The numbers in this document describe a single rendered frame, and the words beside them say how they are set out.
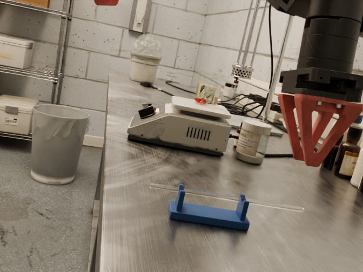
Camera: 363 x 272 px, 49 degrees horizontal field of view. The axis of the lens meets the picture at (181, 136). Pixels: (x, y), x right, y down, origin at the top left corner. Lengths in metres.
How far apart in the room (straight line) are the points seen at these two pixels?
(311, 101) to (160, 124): 0.41
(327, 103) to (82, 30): 2.84
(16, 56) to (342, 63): 2.64
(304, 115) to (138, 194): 0.24
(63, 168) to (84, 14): 1.28
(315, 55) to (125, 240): 0.27
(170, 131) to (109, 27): 2.45
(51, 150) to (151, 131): 1.64
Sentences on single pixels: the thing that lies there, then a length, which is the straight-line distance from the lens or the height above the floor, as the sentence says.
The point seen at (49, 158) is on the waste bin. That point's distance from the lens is 2.40.
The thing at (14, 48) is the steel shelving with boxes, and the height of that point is 0.69.
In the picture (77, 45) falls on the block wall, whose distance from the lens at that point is 3.19.
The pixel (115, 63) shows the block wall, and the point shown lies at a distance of 3.19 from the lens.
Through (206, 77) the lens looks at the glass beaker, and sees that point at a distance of 0.82.
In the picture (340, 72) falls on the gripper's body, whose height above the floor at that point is 0.96.
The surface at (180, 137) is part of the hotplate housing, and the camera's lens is 0.78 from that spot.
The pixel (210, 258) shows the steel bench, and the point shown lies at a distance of 0.42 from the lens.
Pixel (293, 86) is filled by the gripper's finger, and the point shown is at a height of 0.93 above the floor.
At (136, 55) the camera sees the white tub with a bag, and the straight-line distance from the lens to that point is 1.76.
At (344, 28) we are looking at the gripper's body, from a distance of 0.44.
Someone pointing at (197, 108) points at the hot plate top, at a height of 0.84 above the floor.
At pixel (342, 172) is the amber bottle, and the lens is 0.90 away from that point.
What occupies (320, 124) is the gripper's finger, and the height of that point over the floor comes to 0.90.
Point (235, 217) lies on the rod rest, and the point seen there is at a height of 0.76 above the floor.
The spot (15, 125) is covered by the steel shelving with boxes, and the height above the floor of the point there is 0.19.
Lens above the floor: 0.95
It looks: 13 degrees down
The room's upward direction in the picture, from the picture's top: 12 degrees clockwise
